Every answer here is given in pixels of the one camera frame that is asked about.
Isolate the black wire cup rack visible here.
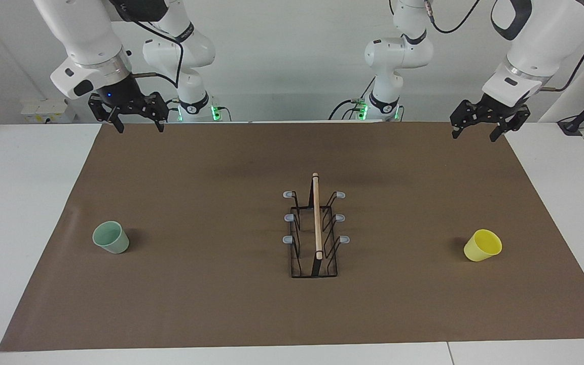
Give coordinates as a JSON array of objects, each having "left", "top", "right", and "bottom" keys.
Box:
[{"left": 282, "top": 172, "right": 351, "bottom": 278}]

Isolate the white power box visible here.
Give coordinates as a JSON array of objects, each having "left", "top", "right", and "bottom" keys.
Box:
[{"left": 21, "top": 99, "right": 77, "bottom": 124}]

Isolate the yellow plastic cup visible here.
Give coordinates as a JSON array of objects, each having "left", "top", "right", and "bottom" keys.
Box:
[{"left": 463, "top": 229, "right": 503, "bottom": 262}]

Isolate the brown table mat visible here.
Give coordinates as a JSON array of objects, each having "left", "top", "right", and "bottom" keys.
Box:
[{"left": 0, "top": 122, "right": 584, "bottom": 352}]

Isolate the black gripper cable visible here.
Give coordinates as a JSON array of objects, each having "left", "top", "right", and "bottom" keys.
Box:
[
  {"left": 115, "top": 5, "right": 185, "bottom": 89},
  {"left": 422, "top": 0, "right": 584, "bottom": 93}
]

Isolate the light green plastic cup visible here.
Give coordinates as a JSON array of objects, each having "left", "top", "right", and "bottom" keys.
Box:
[{"left": 92, "top": 221, "right": 130, "bottom": 254}]

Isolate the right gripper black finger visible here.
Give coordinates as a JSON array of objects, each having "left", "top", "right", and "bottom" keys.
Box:
[
  {"left": 141, "top": 92, "right": 169, "bottom": 134},
  {"left": 88, "top": 95, "right": 125, "bottom": 134}
]

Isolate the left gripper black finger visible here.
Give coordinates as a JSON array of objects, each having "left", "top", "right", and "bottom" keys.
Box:
[
  {"left": 449, "top": 99, "right": 484, "bottom": 140},
  {"left": 490, "top": 105, "right": 531, "bottom": 143}
]

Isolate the black left arm base cable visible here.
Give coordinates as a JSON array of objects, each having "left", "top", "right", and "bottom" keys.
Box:
[{"left": 328, "top": 76, "right": 376, "bottom": 121}]

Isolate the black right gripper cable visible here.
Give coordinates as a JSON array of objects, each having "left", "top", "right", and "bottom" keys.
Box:
[{"left": 115, "top": 5, "right": 185, "bottom": 89}]

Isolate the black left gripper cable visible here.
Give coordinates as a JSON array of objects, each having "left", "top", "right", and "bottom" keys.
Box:
[{"left": 422, "top": 0, "right": 584, "bottom": 93}]

